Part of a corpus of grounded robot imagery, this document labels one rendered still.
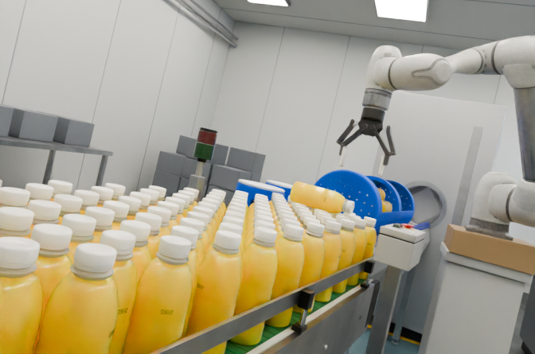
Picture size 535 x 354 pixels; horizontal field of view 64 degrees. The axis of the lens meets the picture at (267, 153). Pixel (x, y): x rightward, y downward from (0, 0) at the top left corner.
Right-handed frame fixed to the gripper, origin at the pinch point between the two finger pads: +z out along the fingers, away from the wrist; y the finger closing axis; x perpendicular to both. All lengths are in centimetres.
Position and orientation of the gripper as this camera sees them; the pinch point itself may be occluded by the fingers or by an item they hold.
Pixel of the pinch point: (361, 167)
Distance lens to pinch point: 147.1
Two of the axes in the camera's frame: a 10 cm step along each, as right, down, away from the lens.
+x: -4.6, -1.0, -8.8
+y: -8.6, -2.0, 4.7
